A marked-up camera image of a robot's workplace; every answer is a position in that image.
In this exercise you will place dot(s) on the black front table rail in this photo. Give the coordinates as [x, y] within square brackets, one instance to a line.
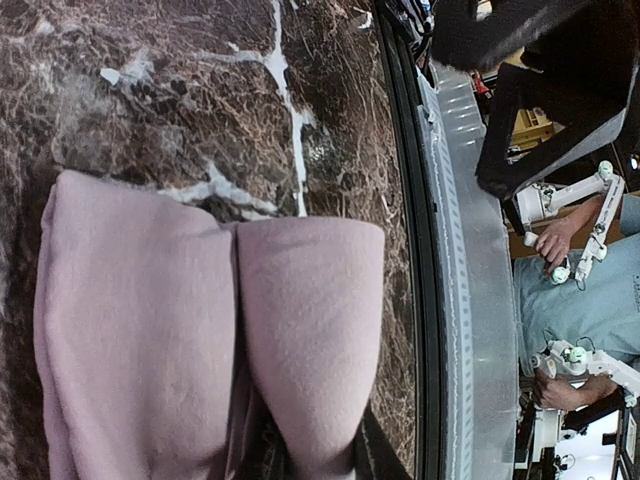
[425, 274]

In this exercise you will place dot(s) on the operator left hand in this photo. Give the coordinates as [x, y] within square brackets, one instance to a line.
[558, 393]

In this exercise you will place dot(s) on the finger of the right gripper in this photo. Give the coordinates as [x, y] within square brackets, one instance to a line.
[576, 60]

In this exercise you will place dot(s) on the pink white underwear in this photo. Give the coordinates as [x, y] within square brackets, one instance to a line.
[164, 339]

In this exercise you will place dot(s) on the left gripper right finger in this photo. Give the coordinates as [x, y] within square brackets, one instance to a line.
[374, 456]

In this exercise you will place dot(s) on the operator right hand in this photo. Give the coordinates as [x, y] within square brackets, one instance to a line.
[553, 244]

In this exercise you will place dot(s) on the operator light blue shirt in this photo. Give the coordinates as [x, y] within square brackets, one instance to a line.
[605, 313]

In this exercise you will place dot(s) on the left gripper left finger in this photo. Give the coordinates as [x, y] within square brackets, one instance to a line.
[266, 456]

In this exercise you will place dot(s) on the white slotted cable duct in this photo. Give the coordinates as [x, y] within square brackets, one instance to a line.
[473, 257]

